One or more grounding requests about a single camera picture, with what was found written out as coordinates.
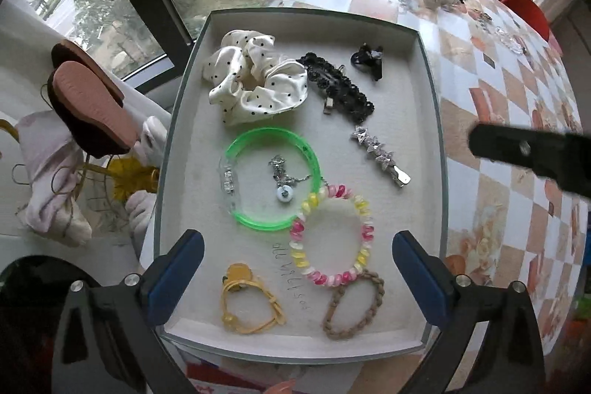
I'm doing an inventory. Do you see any silver star hair clip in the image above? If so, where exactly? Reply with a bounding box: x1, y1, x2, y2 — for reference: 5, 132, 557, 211
352, 125, 412, 188

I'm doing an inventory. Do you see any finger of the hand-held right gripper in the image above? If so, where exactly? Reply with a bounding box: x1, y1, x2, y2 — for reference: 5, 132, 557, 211
468, 123, 591, 197

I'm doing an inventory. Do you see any beige braided hair tie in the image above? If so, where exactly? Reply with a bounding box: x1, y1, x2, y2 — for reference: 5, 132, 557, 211
322, 269, 387, 340

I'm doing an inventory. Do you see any white cloth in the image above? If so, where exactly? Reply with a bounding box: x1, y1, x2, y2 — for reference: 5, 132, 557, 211
16, 89, 172, 248

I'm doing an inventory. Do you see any pink yellow spiral bracelet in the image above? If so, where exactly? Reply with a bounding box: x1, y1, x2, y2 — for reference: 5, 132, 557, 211
289, 184, 375, 287

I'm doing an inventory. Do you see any grey jewelry tray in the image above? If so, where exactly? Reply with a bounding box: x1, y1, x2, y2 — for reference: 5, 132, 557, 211
152, 7, 449, 365

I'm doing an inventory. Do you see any green plastic bangle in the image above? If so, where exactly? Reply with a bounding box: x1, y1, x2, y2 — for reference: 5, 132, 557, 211
218, 127, 322, 232

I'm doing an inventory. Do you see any white polka dot scrunchie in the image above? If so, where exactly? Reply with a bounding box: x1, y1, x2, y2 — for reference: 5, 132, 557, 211
202, 29, 309, 127

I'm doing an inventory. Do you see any small black claw clip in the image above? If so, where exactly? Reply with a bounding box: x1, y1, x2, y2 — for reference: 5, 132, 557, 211
349, 44, 385, 82

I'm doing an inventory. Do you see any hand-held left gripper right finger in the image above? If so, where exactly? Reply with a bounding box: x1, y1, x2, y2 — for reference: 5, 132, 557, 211
392, 230, 548, 394

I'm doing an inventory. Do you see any brown slipper with pink sole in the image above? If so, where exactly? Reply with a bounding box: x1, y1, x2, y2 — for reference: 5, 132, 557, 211
51, 42, 126, 109
46, 61, 140, 157

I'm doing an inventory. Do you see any checkered printed tablecloth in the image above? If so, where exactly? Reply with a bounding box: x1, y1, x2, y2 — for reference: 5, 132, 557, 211
268, 0, 590, 394

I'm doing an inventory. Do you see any orange chair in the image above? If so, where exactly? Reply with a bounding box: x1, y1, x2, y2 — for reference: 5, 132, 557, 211
501, 0, 551, 42

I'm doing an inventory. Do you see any silver necklace with white pendant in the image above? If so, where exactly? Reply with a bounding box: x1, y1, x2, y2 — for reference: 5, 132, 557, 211
268, 154, 325, 205

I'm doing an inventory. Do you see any clear crystal bracelet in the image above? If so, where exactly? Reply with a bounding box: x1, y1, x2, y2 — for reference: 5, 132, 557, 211
494, 22, 527, 56

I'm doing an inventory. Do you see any yellow hair tie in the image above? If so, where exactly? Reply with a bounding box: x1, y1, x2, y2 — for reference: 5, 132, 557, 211
220, 263, 286, 335

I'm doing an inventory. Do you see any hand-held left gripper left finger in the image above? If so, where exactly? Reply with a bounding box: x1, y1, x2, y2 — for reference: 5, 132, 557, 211
51, 229, 205, 394

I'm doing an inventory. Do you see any black lace hair clip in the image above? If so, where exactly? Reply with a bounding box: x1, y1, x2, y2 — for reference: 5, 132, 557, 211
295, 51, 374, 123

